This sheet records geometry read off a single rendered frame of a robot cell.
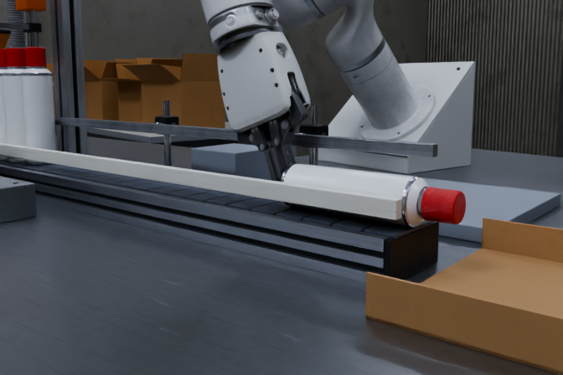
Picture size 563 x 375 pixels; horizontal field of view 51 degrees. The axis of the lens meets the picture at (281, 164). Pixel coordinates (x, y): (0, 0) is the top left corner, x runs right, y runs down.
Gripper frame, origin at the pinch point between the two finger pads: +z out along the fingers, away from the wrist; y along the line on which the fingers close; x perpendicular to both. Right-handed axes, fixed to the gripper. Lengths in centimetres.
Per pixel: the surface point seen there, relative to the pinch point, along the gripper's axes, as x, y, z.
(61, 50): -12, 58, -38
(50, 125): -1, 49, -20
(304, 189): 4.5, -5.9, 3.9
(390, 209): 4.6, -15.4, 8.2
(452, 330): 13.2, -22.8, 17.7
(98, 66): -167, 262, -115
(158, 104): -134, 176, -62
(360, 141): -3.1, -9.5, 0.3
